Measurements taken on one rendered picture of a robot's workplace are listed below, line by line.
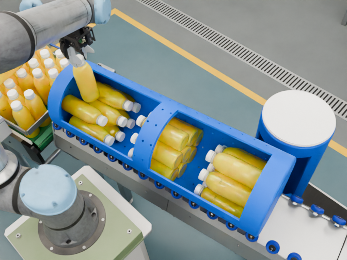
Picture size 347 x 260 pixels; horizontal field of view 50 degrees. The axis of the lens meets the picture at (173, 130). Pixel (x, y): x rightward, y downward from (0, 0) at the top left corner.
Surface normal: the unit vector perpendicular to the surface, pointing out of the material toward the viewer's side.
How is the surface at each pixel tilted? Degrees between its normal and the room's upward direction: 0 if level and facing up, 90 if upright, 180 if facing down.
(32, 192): 8
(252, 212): 57
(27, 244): 1
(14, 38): 64
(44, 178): 8
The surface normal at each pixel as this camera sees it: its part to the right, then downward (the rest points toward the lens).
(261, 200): -0.38, -0.02
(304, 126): -0.05, -0.59
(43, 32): 0.97, 0.09
